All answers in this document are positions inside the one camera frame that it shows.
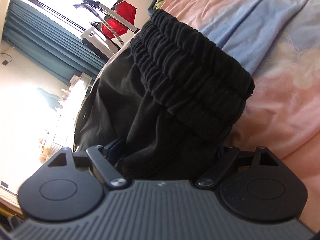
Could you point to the red cloth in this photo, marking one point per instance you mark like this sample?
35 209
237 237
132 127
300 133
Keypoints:
125 12

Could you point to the beige tissue box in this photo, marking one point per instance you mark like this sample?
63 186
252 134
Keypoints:
77 79

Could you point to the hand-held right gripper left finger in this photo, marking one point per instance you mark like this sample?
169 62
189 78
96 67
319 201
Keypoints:
113 150

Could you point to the bed with pink sheet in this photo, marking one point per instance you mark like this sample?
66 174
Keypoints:
275 67

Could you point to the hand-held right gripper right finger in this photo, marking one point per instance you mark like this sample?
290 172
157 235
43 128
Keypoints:
225 160

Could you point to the garment steamer stand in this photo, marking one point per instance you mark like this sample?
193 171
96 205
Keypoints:
131 27

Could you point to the white vanity desk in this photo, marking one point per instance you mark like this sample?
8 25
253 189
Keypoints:
58 142

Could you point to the black pants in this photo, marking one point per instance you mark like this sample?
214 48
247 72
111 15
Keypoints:
187 80

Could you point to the cream knit sweater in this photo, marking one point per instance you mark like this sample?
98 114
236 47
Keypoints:
162 1

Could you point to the blue curtain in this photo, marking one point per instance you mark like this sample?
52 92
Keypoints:
50 42

